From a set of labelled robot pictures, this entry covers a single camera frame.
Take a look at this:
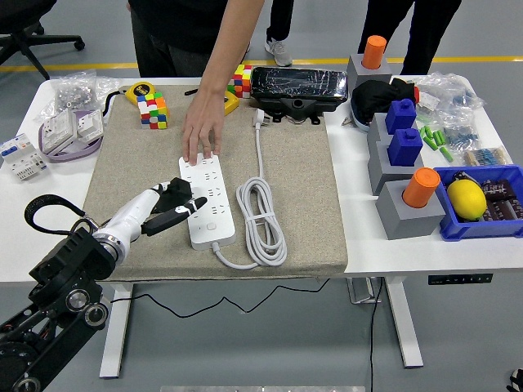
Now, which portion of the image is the orange cylinder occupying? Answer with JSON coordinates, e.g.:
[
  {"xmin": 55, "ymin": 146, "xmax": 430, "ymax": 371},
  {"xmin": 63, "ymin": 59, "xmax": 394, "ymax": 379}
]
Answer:
[
  {"xmin": 362, "ymin": 35, "xmax": 388, "ymax": 70},
  {"xmin": 402, "ymin": 167, "xmax": 441, "ymax": 209}
]

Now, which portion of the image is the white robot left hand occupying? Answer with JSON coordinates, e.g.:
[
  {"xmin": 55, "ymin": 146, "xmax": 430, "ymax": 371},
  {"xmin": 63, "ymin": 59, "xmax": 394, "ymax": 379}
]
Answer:
[{"xmin": 96, "ymin": 179, "xmax": 208, "ymax": 251}]

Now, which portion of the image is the black hanging cable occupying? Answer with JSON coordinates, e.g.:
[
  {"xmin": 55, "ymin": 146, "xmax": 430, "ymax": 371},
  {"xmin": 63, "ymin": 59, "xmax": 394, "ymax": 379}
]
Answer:
[{"xmin": 369, "ymin": 277, "xmax": 385, "ymax": 392}]

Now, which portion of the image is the beige fabric mat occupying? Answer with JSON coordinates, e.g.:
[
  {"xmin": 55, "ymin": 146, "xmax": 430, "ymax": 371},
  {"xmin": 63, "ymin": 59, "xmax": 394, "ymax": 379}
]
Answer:
[{"xmin": 68, "ymin": 83, "xmax": 350, "ymax": 283}]

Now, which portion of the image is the round yellow tape measure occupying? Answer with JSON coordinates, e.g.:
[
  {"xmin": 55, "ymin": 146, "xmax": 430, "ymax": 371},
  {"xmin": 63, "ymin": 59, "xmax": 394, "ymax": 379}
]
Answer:
[{"xmin": 101, "ymin": 81, "xmax": 159, "ymax": 123}]

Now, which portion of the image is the grey metal bracket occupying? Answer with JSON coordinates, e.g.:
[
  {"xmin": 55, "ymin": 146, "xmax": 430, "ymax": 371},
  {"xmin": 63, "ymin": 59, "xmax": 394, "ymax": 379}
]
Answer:
[{"xmin": 346, "ymin": 277, "xmax": 383, "ymax": 305}]

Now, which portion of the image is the blue peg block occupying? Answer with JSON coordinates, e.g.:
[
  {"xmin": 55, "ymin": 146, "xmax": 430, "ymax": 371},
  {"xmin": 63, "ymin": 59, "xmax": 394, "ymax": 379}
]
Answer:
[
  {"xmin": 387, "ymin": 127, "xmax": 424, "ymax": 167},
  {"xmin": 385, "ymin": 98, "xmax": 418, "ymax": 136}
]

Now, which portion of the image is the white wall socket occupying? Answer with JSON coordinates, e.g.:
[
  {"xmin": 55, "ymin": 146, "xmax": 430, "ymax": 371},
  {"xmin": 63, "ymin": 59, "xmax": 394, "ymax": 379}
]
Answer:
[{"xmin": 42, "ymin": 108, "xmax": 79, "ymax": 156}]

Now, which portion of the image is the black wrapped box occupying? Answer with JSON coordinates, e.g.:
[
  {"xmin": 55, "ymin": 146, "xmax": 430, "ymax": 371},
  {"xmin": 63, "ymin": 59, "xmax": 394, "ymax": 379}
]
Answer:
[{"xmin": 249, "ymin": 66, "xmax": 350, "ymax": 103}]

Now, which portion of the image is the colourful puzzle cube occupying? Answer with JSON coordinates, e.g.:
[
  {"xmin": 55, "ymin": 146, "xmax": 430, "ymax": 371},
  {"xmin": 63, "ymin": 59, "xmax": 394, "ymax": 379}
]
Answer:
[
  {"xmin": 228, "ymin": 64, "xmax": 254, "ymax": 100},
  {"xmin": 136, "ymin": 91, "xmax": 170, "ymax": 130}
]

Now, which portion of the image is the white wall switch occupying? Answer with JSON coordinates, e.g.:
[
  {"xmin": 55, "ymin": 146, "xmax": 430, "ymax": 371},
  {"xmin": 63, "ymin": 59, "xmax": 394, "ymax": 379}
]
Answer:
[{"xmin": 76, "ymin": 109, "xmax": 104, "ymax": 144}]

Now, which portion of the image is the black cloth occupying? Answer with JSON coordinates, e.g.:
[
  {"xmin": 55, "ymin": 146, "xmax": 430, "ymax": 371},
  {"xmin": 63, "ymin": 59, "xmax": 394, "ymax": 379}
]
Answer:
[{"xmin": 351, "ymin": 78, "xmax": 418, "ymax": 126}]

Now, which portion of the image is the clear bag of screws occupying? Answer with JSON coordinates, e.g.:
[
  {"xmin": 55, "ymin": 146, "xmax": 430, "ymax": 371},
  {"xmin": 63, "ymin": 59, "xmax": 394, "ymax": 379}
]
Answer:
[{"xmin": 34, "ymin": 69, "xmax": 123, "ymax": 123}]

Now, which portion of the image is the blue white rounded object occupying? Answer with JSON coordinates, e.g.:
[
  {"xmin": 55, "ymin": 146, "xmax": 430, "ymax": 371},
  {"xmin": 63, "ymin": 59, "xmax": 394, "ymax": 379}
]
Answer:
[{"xmin": 351, "ymin": 105, "xmax": 373, "ymax": 134}]

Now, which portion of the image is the black office chair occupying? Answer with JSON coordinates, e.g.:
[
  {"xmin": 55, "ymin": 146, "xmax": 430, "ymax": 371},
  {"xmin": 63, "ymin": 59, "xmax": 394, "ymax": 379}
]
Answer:
[{"xmin": 0, "ymin": 0, "xmax": 86, "ymax": 81}]

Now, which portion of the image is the square yellow tape measure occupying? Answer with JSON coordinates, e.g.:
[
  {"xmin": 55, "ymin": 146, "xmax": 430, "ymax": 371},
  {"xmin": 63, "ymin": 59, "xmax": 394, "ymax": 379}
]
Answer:
[{"xmin": 223, "ymin": 90, "xmax": 241, "ymax": 114}]

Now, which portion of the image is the blue plastic bin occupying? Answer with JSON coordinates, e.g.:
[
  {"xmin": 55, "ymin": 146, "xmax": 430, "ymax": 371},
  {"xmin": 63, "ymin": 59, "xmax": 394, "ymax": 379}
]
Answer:
[{"xmin": 433, "ymin": 164, "xmax": 523, "ymax": 243}]

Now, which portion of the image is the clear bag of resistors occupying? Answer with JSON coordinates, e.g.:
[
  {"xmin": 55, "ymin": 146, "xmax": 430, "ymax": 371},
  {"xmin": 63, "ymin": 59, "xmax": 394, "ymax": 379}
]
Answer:
[{"xmin": 463, "ymin": 145, "xmax": 514, "ymax": 167}]

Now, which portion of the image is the person's left hand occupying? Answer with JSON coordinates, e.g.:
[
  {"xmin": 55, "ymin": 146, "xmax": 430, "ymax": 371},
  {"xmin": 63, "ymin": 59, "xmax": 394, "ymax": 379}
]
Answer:
[{"xmin": 181, "ymin": 91, "xmax": 226, "ymax": 167}]

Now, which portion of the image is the black plug adapter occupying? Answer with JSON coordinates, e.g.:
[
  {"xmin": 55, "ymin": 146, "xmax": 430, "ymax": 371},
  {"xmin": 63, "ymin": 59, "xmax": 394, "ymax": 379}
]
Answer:
[{"xmin": 154, "ymin": 176, "xmax": 194, "ymax": 213}]

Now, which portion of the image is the yellow lemon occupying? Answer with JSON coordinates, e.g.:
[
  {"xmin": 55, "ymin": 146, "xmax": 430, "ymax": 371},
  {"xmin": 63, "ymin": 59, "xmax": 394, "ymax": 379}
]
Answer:
[{"xmin": 446, "ymin": 180, "xmax": 489, "ymax": 223}]

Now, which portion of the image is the white table leg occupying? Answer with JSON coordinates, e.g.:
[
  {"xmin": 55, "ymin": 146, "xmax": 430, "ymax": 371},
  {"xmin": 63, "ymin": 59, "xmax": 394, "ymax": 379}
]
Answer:
[
  {"xmin": 383, "ymin": 276, "xmax": 425, "ymax": 369},
  {"xmin": 99, "ymin": 281, "xmax": 136, "ymax": 379}
]

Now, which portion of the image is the thin black plug cord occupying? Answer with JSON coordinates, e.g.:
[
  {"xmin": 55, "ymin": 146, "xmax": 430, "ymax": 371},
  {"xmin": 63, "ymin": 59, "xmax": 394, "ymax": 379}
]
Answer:
[{"xmin": 110, "ymin": 277, "xmax": 331, "ymax": 319}]

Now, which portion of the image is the black mounting bracket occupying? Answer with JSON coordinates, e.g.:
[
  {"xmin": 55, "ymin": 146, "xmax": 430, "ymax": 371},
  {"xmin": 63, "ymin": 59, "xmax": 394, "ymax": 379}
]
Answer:
[{"xmin": 257, "ymin": 96, "xmax": 346, "ymax": 126}]

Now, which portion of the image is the white power strip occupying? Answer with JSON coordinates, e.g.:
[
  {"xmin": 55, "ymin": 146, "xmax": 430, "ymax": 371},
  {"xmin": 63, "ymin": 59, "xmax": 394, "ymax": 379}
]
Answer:
[{"xmin": 178, "ymin": 153, "xmax": 237, "ymax": 251}]

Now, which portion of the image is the person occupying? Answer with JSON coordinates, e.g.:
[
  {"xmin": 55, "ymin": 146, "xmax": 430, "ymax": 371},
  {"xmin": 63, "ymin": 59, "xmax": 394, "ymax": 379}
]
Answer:
[
  {"xmin": 358, "ymin": 0, "xmax": 465, "ymax": 76},
  {"xmin": 127, "ymin": 0, "xmax": 238, "ymax": 78},
  {"xmin": 265, "ymin": 0, "xmax": 294, "ymax": 68}
]

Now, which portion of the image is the purple ring tray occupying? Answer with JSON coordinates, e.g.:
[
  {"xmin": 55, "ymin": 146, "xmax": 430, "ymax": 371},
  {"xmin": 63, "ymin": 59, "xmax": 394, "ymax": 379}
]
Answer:
[{"xmin": 38, "ymin": 109, "xmax": 105, "ymax": 163}]

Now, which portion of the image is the clear bag of blue parts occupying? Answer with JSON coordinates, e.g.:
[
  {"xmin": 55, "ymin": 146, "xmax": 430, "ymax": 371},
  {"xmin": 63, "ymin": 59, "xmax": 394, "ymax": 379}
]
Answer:
[
  {"xmin": 424, "ymin": 109, "xmax": 482, "ymax": 155},
  {"xmin": 411, "ymin": 71, "xmax": 488, "ymax": 120}
]

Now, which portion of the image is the black table control panel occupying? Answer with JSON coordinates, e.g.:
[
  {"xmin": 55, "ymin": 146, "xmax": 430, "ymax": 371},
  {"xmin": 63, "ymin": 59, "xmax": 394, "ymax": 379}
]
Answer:
[{"xmin": 427, "ymin": 273, "xmax": 494, "ymax": 286}]

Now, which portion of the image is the small black tool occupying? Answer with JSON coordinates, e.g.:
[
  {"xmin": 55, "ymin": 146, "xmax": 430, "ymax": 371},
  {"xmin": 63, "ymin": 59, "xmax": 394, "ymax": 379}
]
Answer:
[{"xmin": 452, "ymin": 171, "xmax": 477, "ymax": 189}]

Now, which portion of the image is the white power strip cord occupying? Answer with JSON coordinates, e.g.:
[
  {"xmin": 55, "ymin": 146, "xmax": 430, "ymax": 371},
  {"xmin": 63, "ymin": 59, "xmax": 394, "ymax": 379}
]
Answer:
[{"xmin": 212, "ymin": 108, "xmax": 288, "ymax": 270}]

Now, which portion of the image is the grey socket block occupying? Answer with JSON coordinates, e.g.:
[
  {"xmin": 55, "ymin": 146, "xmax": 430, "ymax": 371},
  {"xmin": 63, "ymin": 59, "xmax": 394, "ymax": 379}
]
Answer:
[
  {"xmin": 366, "ymin": 113, "xmax": 420, "ymax": 154},
  {"xmin": 367, "ymin": 140, "xmax": 426, "ymax": 196},
  {"xmin": 375, "ymin": 179, "xmax": 447, "ymax": 241},
  {"xmin": 347, "ymin": 53, "xmax": 393, "ymax": 89}
]

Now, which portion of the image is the white circuit breaker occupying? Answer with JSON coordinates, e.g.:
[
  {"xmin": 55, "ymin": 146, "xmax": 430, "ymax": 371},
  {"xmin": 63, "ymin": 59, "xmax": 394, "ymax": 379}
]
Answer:
[{"xmin": 0, "ymin": 133, "xmax": 49, "ymax": 181}]

